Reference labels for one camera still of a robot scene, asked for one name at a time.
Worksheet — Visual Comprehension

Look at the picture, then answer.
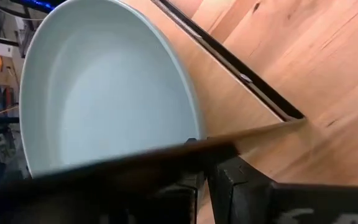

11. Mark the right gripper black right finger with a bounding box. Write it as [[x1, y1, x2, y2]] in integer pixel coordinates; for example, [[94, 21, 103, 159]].
[[207, 154, 274, 224]]

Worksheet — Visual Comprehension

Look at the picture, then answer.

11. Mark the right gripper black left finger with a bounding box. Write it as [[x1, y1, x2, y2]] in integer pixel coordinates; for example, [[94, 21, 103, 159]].
[[153, 173, 206, 224]]

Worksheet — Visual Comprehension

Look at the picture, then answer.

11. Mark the black metal dish rack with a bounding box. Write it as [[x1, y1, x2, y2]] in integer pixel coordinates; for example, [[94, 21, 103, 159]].
[[0, 0, 307, 200]]

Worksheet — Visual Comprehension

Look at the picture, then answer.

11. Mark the blue cable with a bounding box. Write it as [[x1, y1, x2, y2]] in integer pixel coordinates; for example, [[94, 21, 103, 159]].
[[9, 0, 58, 14]]

